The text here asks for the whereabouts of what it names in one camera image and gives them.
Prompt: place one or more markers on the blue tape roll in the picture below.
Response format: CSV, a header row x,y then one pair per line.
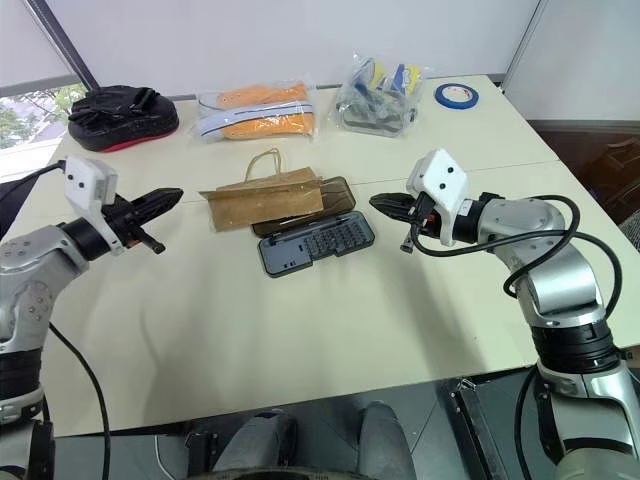
x,y
442,97

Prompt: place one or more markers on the black object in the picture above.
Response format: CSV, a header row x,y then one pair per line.
x,y
320,240

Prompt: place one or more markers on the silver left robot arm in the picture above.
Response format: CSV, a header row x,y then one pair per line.
x,y
35,280

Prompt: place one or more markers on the dark window frame post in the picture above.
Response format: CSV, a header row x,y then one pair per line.
x,y
75,50

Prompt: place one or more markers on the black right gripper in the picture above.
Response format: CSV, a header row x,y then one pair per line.
x,y
425,220

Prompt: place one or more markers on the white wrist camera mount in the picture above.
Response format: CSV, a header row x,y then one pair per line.
x,y
82,177
442,182

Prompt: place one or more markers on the black-white patterned fabric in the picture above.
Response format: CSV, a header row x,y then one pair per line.
x,y
632,230

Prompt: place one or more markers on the brown paper bag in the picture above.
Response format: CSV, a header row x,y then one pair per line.
x,y
265,202

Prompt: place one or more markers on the orange insoles plastic package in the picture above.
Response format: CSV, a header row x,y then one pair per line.
x,y
255,122

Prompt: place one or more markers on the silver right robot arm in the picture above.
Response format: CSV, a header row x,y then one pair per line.
x,y
555,280

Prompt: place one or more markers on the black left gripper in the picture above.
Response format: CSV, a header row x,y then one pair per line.
x,y
125,220

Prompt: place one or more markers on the small black floor box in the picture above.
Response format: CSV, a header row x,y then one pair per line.
x,y
200,445

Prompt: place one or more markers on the black pouch with red base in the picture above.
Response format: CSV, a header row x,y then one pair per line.
x,y
120,122

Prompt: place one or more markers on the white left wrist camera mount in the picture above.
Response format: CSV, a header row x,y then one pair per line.
x,y
82,177

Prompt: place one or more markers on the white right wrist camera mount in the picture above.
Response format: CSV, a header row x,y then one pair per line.
x,y
442,182

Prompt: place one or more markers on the black metal base plate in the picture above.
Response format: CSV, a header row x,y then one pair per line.
x,y
492,430

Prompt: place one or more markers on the clear bag of blue-yellow items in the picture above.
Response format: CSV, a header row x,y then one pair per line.
x,y
375,105

